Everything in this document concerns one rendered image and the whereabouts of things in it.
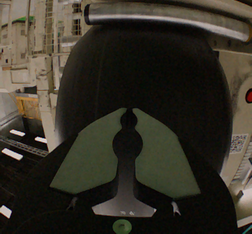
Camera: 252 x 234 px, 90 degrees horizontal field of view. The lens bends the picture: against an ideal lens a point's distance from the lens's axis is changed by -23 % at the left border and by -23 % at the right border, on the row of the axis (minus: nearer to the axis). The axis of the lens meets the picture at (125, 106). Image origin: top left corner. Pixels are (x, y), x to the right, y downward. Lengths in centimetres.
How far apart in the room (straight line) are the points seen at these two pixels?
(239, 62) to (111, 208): 44
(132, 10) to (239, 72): 31
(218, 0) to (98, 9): 22
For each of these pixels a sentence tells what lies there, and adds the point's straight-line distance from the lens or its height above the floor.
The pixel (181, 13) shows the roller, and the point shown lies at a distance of 31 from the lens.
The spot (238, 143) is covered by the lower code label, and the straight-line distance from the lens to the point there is 56.
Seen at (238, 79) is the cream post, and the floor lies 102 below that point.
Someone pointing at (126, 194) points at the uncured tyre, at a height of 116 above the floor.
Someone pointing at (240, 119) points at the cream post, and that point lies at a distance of 52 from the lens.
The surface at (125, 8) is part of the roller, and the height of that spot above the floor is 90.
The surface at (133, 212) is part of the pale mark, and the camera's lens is 28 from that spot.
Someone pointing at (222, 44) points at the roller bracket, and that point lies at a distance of 50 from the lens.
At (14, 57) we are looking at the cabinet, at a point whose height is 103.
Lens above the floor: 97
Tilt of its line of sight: 20 degrees up
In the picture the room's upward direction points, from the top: 179 degrees counter-clockwise
